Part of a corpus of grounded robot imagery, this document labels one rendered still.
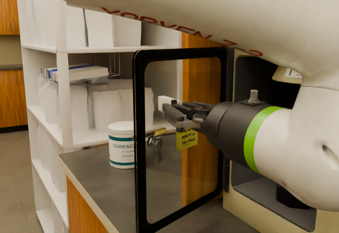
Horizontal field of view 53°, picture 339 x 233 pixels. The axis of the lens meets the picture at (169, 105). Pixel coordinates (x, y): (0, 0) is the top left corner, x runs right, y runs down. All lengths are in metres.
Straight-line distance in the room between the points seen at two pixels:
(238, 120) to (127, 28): 1.50
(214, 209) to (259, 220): 0.15
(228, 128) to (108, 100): 1.36
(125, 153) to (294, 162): 0.92
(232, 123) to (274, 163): 0.09
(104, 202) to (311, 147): 0.76
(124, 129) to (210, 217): 0.45
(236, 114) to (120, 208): 0.61
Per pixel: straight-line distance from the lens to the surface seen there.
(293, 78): 0.77
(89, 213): 1.26
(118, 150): 1.24
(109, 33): 1.74
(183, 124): 0.53
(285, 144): 0.39
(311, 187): 0.38
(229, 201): 0.97
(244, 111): 0.46
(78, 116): 1.85
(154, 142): 0.69
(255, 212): 0.91
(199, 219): 0.94
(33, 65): 2.64
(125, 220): 0.94
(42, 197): 2.90
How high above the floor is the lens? 1.41
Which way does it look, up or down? 12 degrees down
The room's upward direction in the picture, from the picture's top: straight up
